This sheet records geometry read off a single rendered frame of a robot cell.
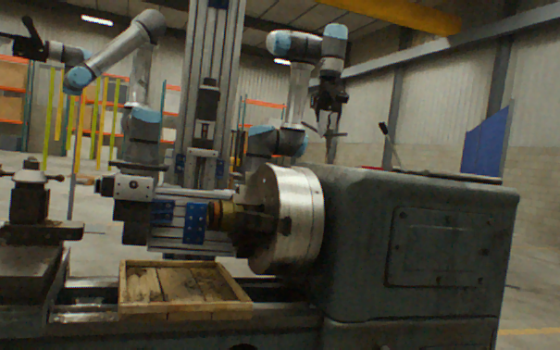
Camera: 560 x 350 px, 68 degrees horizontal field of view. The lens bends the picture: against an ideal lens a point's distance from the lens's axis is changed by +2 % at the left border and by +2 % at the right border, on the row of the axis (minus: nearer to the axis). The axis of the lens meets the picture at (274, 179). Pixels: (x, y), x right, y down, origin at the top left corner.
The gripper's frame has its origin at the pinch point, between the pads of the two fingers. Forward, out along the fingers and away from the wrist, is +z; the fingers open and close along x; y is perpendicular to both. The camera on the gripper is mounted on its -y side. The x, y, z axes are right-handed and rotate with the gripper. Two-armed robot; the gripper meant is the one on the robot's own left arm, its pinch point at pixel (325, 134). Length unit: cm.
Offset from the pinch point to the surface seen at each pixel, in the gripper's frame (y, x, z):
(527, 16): 718, -913, -449
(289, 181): -22.5, 20.0, 15.2
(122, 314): -30, 57, 47
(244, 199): -11.1, 27.9, 22.1
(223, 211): -15.8, 34.7, 25.2
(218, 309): -30, 37, 46
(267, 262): -22.3, 23.3, 36.7
